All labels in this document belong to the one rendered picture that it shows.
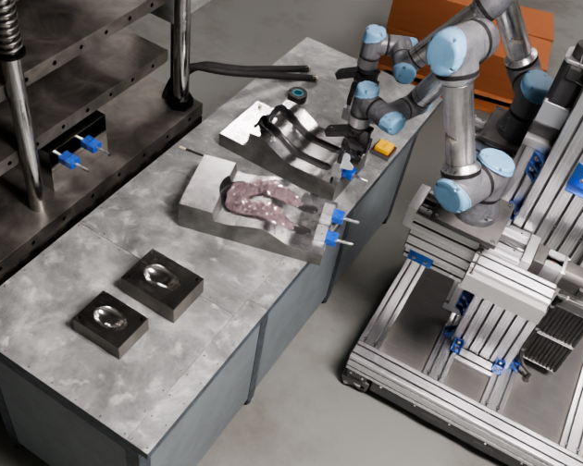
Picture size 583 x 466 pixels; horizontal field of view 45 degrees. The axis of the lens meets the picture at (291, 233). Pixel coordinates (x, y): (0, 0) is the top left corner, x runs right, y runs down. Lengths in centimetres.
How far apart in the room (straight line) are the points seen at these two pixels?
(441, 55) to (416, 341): 141
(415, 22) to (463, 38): 246
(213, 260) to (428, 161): 208
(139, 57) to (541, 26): 293
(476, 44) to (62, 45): 123
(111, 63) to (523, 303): 164
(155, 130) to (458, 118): 125
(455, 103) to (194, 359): 104
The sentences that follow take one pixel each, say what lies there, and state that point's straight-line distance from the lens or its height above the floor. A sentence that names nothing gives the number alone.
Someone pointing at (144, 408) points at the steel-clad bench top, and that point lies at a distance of 203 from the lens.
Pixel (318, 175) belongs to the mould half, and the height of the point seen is 89.
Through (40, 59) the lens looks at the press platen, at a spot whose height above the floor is 129.
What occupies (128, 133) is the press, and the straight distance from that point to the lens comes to 279.
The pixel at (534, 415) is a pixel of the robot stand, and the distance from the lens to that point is 301.
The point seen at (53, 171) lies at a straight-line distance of 252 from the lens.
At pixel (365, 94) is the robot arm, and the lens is 228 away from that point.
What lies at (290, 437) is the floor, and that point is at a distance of 291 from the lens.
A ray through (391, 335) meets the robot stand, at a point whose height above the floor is 21.
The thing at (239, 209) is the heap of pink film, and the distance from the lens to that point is 237.
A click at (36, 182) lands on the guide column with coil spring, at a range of 242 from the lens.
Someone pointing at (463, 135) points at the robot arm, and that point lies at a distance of 205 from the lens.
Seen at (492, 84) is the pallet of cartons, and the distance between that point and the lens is 457.
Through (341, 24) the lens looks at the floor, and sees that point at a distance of 513.
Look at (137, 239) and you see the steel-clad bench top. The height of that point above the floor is 80.
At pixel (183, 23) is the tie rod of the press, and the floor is 117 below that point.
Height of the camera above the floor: 259
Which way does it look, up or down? 47 degrees down
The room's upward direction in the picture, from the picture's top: 11 degrees clockwise
